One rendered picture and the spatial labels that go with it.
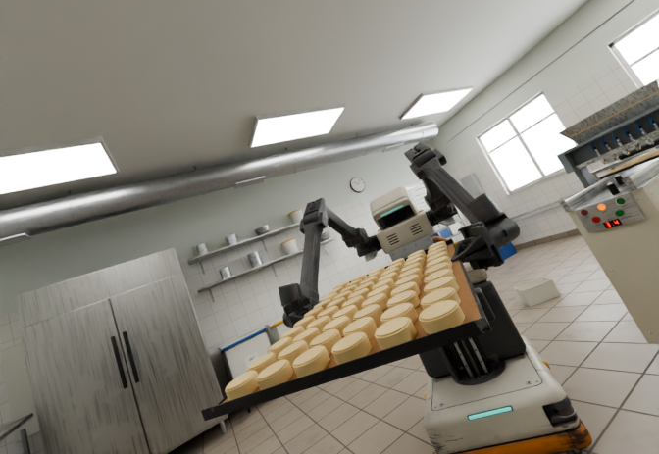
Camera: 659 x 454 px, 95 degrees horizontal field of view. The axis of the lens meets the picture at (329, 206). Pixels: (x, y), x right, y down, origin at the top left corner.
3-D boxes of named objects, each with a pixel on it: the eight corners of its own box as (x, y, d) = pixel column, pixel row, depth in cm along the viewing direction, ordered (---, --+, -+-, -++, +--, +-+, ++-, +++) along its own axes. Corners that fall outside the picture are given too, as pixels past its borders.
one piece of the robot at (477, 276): (439, 379, 191) (382, 258, 207) (530, 355, 175) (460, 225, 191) (438, 411, 160) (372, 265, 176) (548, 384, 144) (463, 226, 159)
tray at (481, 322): (335, 292, 99) (333, 288, 99) (454, 243, 87) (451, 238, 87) (204, 421, 42) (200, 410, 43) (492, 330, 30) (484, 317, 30)
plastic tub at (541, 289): (530, 307, 292) (521, 291, 295) (522, 302, 313) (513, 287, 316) (561, 295, 286) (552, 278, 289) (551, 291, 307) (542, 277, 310)
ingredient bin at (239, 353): (244, 418, 332) (222, 348, 347) (236, 407, 386) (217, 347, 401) (288, 390, 359) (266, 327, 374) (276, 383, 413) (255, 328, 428)
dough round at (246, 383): (267, 381, 45) (261, 369, 45) (236, 405, 42) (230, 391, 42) (253, 380, 49) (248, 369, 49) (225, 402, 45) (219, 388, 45)
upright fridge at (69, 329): (228, 412, 381) (178, 261, 422) (233, 433, 303) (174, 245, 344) (93, 490, 316) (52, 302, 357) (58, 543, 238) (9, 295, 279)
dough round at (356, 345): (345, 371, 36) (337, 355, 36) (332, 362, 41) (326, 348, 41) (379, 348, 38) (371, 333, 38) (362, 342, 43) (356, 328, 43)
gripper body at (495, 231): (500, 267, 64) (519, 253, 68) (477, 223, 66) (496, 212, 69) (476, 270, 70) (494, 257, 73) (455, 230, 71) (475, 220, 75)
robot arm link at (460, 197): (437, 155, 110) (412, 172, 112) (432, 144, 106) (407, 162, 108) (524, 236, 78) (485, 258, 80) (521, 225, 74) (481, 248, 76)
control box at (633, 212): (590, 231, 163) (576, 209, 166) (647, 217, 143) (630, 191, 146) (587, 233, 162) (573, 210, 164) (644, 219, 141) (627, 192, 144)
